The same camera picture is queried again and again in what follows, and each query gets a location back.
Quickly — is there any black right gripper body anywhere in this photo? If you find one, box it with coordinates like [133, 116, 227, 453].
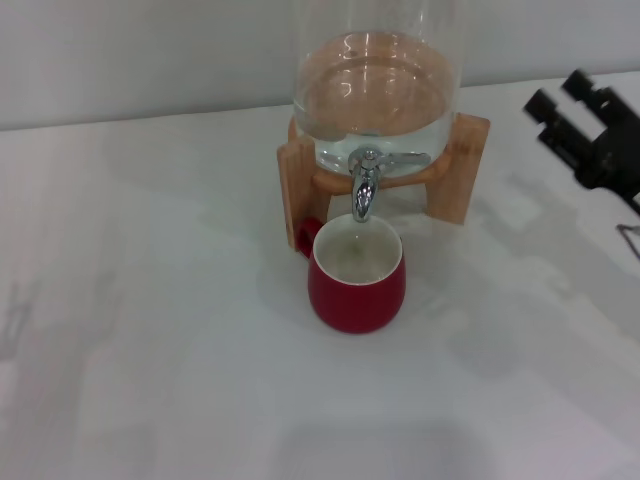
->
[579, 107, 640, 216]

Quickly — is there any red ceramic cup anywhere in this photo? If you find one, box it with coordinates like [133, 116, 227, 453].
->
[294, 214, 409, 335]

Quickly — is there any chrome faucet tap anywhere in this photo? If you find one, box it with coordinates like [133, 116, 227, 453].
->
[348, 148, 432, 224]

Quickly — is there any glass water dispenser jar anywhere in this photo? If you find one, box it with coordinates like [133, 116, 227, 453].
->
[290, 0, 469, 174]

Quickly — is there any wooden dispenser stand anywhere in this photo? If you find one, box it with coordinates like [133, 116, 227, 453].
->
[277, 112, 490, 250]

